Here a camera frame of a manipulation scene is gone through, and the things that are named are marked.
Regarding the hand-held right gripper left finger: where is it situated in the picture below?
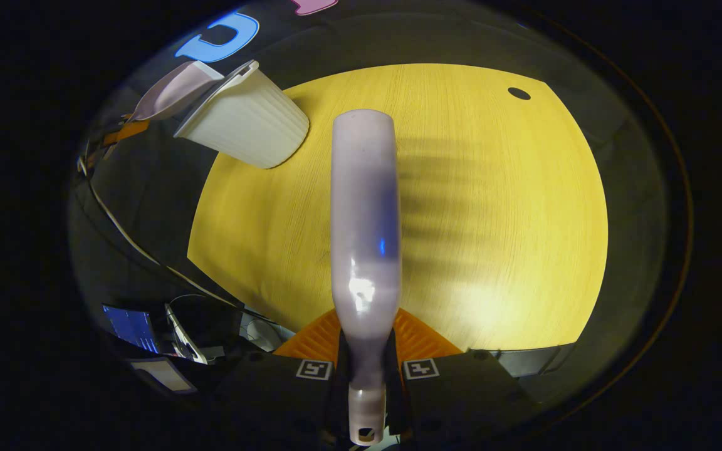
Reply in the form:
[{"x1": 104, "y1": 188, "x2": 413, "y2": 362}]
[{"x1": 216, "y1": 308, "x2": 344, "y2": 440}]

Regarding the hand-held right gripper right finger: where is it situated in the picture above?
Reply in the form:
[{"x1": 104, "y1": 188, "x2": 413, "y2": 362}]
[{"x1": 391, "y1": 308, "x2": 535, "y2": 437}]

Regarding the pink plastic dustpan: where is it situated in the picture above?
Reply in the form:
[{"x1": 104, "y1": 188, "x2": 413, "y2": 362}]
[{"x1": 126, "y1": 61, "x2": 225, "y2": 123}]

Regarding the white ribbed garbage bin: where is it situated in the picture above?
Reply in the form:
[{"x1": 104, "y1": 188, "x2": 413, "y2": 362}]
[{"x1": 173, "y1": 60, "x2": 310, "y2": 170}]

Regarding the wooden desktop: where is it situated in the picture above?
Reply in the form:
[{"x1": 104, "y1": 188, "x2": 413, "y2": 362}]
[{"x1": 187, "y1": 63, "x2": 609, "y2": 353}]

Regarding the white desk device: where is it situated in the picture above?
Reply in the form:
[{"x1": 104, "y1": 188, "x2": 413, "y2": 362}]
[{"x1": 165, "y1": 304, "x2": 210, "y2": 365}]

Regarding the white flat box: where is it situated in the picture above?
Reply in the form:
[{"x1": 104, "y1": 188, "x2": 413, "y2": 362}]
[{"x1": 128, "y1": 358, "x2": 199, "y2": 395}]

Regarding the blue lit screen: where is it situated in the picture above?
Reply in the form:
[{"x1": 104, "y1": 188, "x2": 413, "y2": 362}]
[{"x1": 101, "y1": 304, "x2": 160, "y2": 355}]

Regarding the white cable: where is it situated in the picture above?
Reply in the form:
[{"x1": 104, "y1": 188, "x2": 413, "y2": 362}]
[{"x1": 85, "y1": 179, "x2": 243, "y2": 311}]

